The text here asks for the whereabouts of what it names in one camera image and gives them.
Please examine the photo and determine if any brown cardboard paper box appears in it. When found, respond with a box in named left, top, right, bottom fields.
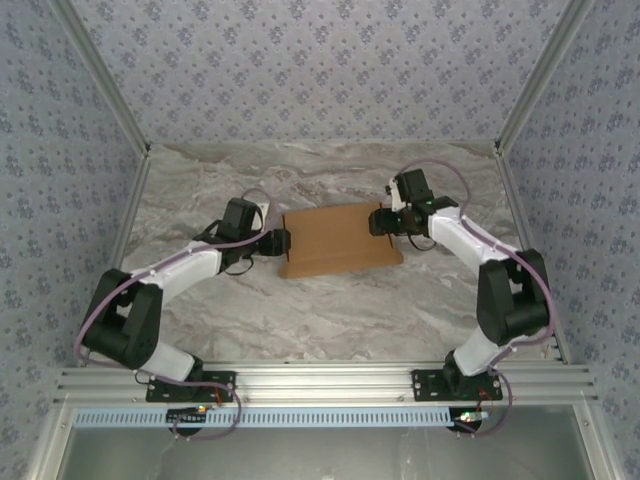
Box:
left=277, top=201, right=405, bottom=280

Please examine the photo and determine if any left small circuit board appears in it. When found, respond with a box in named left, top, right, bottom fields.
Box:
left=166, top=405, right=209, bottom=426

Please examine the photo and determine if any small circuit board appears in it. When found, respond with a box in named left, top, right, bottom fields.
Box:
left=449, top=408, right=489, bottom=431
left=166, top=405, right=209, bottom=426

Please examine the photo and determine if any right small circuit board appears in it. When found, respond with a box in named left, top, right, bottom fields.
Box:
left=449, top=408, right=489, bottom=431

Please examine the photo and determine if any grey metal lower panel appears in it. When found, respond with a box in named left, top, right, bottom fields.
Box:
left=29, top=403, right=616, bottom=480

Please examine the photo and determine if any right aluminium side rail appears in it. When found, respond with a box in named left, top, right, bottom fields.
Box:
left=495, top=147, right=572, bottom=365

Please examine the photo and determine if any aluminium side rail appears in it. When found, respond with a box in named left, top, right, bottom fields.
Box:
left=77, top=147, right=154, bottom=369
left=495, top=147, right=572, bottom=365

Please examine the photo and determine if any left aluminium side rail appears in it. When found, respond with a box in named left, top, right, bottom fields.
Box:
left=77, top=147, right=154, bottom=369

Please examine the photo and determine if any aluminium mounting rail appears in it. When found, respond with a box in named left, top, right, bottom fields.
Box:
left=53, top=360, right=599, bottom=405

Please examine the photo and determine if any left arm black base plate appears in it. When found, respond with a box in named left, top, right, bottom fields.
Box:
left=145, top=368, right=237, bottom=404

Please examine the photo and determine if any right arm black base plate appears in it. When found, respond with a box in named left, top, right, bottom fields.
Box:
left=410, top=368, right=504, bottom=404

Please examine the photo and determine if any right aluminium frame post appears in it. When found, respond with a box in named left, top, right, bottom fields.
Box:
left=493, top=0, right=597, bottom=157

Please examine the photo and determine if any aluminium frame post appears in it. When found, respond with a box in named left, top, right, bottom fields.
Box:
left=493, top=0, right=597, bottom=157
left=48, top=0, right=152, bottom=157

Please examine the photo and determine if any slotted grey cable duct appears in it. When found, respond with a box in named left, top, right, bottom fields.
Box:
left=73, top=405, right=484, bottom=430

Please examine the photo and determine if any left aluminium frame post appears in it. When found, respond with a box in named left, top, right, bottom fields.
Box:
left=48, top=0, right=152, bottom=157

